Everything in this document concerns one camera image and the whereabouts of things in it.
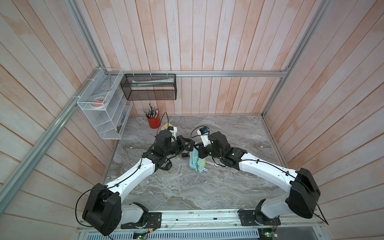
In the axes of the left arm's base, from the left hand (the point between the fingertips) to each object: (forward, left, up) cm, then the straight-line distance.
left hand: (193, 143), depth 78 cm
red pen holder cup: (+28, +28, -16) cm, 43 cm away
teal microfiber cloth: (-6, -2, -9) cm, 11 cm away
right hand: (0, -1, -2) cm, 2 cm away
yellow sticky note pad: (+31, +20, -23) cm, 44 cm away
